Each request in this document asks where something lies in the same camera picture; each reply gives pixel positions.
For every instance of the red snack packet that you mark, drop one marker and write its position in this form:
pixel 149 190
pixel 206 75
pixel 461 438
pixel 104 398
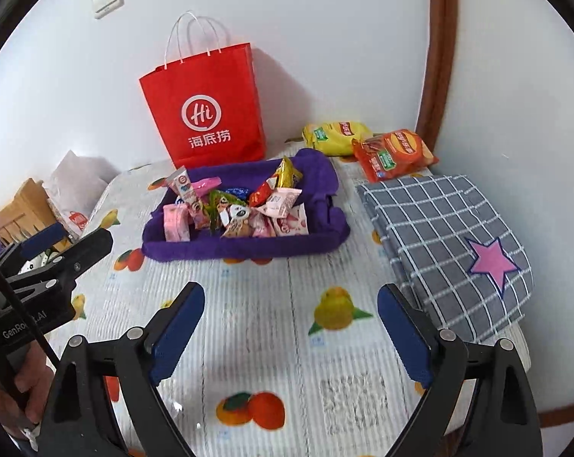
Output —
pixel 263 195

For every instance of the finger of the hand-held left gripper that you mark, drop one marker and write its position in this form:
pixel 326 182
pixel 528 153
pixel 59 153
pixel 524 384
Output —
pixel 87 257
pixel 41 242

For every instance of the brown wooden door frame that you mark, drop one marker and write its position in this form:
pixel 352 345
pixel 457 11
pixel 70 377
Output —
pixel 439 57

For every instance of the white plastic bag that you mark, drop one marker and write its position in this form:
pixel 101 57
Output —
pixel 77 176

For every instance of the grey checked cloth pink star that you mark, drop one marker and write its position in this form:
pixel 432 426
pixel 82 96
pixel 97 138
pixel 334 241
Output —
pixel 434 247

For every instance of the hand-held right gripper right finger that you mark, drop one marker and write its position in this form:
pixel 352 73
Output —
pixel 406 333

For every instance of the pink panda snack packet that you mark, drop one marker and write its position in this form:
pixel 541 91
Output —
pixel 241 221

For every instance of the tall pink white snack packet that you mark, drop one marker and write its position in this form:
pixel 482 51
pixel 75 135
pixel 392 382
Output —
pixel 182 185

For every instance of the black and white plush toy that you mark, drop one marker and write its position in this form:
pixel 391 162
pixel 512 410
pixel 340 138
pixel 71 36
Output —
pixel 39 263

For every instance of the pale pink labelled snack packet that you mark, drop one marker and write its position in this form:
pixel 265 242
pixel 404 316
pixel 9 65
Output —
pixel 282 201

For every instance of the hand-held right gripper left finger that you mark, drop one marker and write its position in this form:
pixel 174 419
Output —
pixel 177 333

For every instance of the plain pink snack packet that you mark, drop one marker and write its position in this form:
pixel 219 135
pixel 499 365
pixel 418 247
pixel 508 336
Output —
pixel 176 223

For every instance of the orange chip bag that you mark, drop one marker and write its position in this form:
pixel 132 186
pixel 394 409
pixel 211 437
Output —
pixel 396 157

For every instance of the person's left hand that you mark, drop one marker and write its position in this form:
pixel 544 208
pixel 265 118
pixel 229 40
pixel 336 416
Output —
pixel 29 390

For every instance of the white strawberry print snack packet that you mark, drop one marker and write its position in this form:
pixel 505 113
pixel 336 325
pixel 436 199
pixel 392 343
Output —
pixel 291 223

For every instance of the yellow triangular snack packet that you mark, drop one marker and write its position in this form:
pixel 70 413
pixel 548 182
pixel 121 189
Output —
pixel 287 174

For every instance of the green snack packet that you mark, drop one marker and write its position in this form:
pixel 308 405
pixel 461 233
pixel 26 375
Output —
pixel 216 209

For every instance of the purple cloth tray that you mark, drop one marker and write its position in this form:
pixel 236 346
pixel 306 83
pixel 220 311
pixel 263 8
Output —
pixel 248 250

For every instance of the blue snack packet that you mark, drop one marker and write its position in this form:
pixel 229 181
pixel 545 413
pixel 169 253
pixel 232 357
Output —
pixel 237 192

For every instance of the yellow chip bag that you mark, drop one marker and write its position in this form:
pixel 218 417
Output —
pixel 334 138

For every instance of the wooden furniture frame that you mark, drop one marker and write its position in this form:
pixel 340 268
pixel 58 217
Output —
pixel 25 204

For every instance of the pink and yellow snack packet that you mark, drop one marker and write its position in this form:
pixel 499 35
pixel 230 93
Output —
pixel 201 209

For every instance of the brown wooden baseboard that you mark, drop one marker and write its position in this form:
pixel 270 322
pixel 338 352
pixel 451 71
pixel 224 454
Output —
pixel 563 414

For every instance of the red paper bag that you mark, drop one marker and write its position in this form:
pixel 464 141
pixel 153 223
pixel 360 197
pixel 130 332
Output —
pixel 206 119

